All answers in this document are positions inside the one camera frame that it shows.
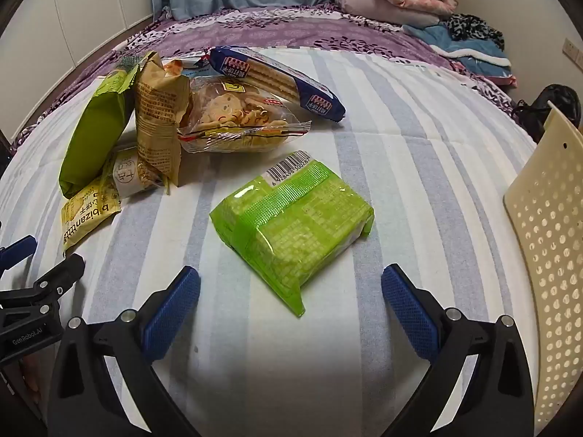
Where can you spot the blue fleece blanket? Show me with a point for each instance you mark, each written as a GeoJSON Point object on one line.
{"type": "Point", "coordinates": [460, 52]}

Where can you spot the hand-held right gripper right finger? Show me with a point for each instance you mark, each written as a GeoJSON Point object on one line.
{"type": "Point", "coordinates": [407, 309]}

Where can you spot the blue striped white sheet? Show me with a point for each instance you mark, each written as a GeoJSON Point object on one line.
{"type": "Point", "coordinates": [432, 168]}

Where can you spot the clear noodle snack bag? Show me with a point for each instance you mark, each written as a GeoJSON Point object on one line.
{"type": "Point", "coordinates": [227, 109]}

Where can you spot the white wardrobe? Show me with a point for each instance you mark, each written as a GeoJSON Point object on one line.
{"type": "Point", "coordinates": [68, 22]}

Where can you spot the person's left hand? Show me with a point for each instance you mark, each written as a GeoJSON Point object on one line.
{"type": "Point", "coordinates": [33, 375]}

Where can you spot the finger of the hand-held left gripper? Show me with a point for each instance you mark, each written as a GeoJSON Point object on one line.
{"type": "Point", "coordinates": [59, 275]}
{"type": "Point", "coordinates": [18, 249]}

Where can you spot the purple floral bedsheet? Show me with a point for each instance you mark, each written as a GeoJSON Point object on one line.
{"type": "Point", "coordinates": [296, 32]}

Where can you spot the black handbag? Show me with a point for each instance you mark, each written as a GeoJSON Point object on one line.
{"type": "Point", "coordinates": [551, 104]}

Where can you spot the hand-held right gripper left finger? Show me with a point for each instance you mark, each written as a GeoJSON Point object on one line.
{"type": "Point", "coordinates": [175, 314]}

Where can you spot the wall socket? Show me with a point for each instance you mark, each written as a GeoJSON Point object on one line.
{"type": "Point", "coordinates": [573, 50]}

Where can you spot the dark blue cracker packet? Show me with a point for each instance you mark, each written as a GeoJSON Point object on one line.
{"type": "Point", "coordinates": [273, 77]}

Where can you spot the tall green seaweed snack bag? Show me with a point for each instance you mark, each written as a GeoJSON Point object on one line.
{"type": "Point", "coordinates": [95, 132]}

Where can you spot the beige round-label snack packet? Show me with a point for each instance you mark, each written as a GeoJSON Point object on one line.
{"type": "Point", "coordinates": [125, 173]}

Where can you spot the golden brown snack packet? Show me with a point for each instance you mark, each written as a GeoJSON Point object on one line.
{"type": "Point", "coordinates": [157, 114]}

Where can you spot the square bright green snack packet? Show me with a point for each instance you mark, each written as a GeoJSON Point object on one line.
{"type": "Point", "coordinates": [291, 223]}

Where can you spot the leopard print cloth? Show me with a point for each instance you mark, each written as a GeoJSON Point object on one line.
{"type": "Point", "coordinates": [473, 29]}

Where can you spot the small yellow snack packet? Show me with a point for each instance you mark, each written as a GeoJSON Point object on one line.
{"type": "Point", "coordinates": [86, 216]}

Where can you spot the pink floral quilt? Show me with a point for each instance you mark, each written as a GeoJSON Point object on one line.
{"type": "Point", "coordinates": [428, 0]}

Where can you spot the cream perforated plastic basket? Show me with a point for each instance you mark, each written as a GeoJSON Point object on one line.
{"type": "Point", "coordinates": [546, 218]}

